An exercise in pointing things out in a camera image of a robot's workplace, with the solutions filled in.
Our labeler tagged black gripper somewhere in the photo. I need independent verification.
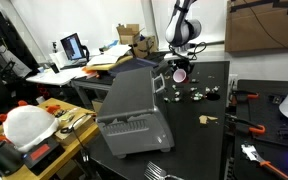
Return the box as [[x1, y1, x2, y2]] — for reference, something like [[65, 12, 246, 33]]
[[168, 57, 194, 74]]

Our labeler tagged red plastic cup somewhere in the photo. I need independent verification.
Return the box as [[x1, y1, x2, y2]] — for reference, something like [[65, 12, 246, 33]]
[[172, 69, 188, 83]]

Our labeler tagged candy green white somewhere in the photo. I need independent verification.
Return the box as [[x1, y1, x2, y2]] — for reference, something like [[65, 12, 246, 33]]
[[191, 93, 203, 101]]

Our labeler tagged candy brown end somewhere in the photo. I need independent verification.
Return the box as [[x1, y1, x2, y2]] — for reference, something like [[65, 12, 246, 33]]
[[205, 86, 220, 94]]

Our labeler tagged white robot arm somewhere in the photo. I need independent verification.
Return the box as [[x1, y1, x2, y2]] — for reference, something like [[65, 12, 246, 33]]
[[165, 0, 202, 74]]

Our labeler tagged cardboard box on desk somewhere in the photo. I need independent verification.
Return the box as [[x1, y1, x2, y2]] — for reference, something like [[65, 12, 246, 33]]
[[116, 24, 157, 58]]

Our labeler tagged blue plastic bin lid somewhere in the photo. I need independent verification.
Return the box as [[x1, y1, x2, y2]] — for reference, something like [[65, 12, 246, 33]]
[[108, 58, 158, 77]]

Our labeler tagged large cardboard box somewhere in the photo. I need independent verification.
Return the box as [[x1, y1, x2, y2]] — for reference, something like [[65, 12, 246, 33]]
[[225, 0, 288, 52]]

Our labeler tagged orange clamp left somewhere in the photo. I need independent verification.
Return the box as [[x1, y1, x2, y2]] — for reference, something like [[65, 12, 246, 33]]
[[225, 113, 266, 135]]

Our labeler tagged laptop computer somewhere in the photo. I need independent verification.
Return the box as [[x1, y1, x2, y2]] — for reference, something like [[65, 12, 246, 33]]
[[60, 33, 89, 68]]

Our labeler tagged silver fork inner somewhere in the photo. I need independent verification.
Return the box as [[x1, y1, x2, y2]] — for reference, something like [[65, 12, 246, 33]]
[[147, 161, 184, 180]]

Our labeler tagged silver fork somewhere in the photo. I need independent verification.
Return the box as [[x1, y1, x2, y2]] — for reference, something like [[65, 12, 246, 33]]
[[147, 161, 184, 180], [144, 168, 168, 180]]

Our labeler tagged silver fork outer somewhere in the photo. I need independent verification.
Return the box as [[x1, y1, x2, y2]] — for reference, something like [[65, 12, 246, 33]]
[[144, 168, 168, 180]]

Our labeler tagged wooden side table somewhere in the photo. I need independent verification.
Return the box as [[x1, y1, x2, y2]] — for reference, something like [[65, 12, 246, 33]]
[[0, 98, 98, 180]]

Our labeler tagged white plush with orange ears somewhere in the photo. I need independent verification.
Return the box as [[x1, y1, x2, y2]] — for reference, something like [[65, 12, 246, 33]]
[[0, 100, 59, 153]]

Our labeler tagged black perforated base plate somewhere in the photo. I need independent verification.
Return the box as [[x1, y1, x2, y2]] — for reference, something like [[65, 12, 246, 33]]
[[233, 80, 288, 180]]

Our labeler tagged orange handled scraper tool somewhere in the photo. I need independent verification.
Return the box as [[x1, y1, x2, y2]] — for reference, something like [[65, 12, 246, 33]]
[[241, 144, 288, 180]]

